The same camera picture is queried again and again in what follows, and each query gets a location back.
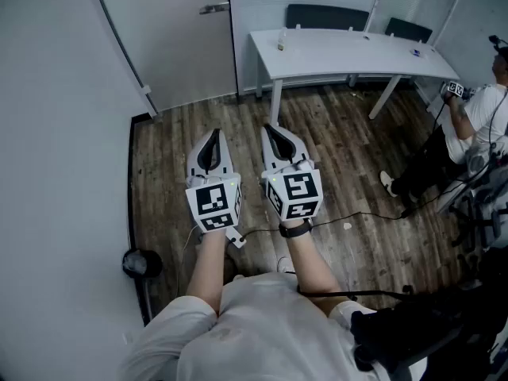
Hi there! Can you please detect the thick black cable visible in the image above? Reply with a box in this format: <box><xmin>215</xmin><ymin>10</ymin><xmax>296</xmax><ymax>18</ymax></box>
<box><xmin>296</xmin><ymin>283</ymin><xmax>416</xmax><ymax>299</ymax></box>

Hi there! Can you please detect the thin black floor cable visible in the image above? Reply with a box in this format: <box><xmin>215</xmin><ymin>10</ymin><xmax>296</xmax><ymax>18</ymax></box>
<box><xmin>240</xmin><ymin>209</ymin><xmax>416</xmax><ymax>242</ymax></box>

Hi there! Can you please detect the short dark desk partition panel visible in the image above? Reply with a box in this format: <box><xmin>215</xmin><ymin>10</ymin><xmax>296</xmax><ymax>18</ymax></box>
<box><xmin>385</xmin><ymin>17</ymin><xmax>434</xmax><ymax>44</ymax></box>

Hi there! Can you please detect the frosted glass door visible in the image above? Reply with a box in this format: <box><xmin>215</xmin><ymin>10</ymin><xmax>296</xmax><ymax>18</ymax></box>
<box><xmin>89</xmin><ymin>0</ymin><xmax>240</xmax><ymax>115</ymax></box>

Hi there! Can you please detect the person's white shirt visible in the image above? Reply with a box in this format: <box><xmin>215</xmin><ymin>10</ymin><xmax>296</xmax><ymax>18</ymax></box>
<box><xmin>118</xmin><ymin>271</ymin><xmax>384</xmax><ymax>381</ymax></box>

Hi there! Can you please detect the white desk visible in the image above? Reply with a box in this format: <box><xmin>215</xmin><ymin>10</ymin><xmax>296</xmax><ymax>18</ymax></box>
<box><xmin>248</xmin><ymin>27</ymin><xmax>461</xmax><ymax>125</ymax></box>

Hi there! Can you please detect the person's left forearm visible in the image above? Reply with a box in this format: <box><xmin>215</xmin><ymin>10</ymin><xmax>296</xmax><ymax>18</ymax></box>
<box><xmin>184</xmin><ymin>230</ymin><xmax>232</xmax><ymax>318</ymax></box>

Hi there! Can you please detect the black trash bin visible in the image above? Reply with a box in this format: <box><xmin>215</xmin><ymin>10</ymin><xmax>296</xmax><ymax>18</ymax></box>
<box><xmin>121</xmin><ymin>248</ymin><xmax>164</xmax><ymax>280</ymax></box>

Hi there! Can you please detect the black waist bag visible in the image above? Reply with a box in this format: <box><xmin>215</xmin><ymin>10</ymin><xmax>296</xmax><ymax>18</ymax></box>
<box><xmin>350</xmin><ymin>283</ymin><xmax>508</xmax><ymax>375</ymax></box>

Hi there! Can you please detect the metal door handle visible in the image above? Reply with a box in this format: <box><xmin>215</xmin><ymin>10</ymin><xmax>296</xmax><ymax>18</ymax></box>
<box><xmin>198</xmin><ymin>2</ymin><xmax>231</xmax><ymax>15</ymax></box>

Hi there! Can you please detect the black wristwatch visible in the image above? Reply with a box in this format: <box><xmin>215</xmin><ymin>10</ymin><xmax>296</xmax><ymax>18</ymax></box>
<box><xmin>278</xmin><ymin>217</ymin><xmax>314</xmax><ymax>239</ymax></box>

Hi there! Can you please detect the thin white cable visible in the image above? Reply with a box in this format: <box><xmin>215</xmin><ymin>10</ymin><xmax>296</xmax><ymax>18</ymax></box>
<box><xmin>182</xmin><ymin>223</ymin><xmax>202</xmax><ymax>256</ymax></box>

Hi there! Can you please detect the person's right forearm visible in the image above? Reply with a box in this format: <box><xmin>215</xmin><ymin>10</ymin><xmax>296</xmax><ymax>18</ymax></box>
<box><xmin>280</xmin><ymin>228</ymin><xmax>347</xmax><ymax>318</ymax></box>

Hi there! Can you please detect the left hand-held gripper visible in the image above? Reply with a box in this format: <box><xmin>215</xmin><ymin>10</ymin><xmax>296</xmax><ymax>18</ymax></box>
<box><xmin>184</xmin><ymin>128</ymin><xmax>248</xmax><ymax>250</ymax></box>

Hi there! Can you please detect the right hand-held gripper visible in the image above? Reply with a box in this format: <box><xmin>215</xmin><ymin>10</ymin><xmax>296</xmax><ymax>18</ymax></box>
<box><xmin>260</xmin><ymin>124</ymin><xmax>324</xmax><ymax>224</ymax></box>

